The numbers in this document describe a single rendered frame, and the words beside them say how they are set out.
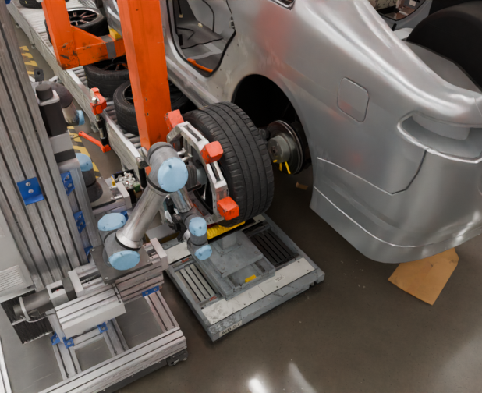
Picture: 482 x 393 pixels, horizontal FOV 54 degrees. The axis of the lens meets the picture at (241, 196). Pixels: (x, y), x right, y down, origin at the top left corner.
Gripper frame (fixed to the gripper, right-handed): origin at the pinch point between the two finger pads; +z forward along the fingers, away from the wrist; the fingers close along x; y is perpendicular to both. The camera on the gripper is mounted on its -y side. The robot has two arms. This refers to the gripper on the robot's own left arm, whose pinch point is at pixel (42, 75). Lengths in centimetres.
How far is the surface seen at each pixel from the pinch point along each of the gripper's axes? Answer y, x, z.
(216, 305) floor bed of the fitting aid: 105, 86, -90
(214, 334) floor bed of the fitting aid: 106, 80, -109
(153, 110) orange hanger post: 9, 56, -25
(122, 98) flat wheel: 67, 49, 97
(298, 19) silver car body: -58, 112, -68
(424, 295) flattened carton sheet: 95, 214, -114
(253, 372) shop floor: 112, 97, -132
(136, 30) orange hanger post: -36, 47, -26
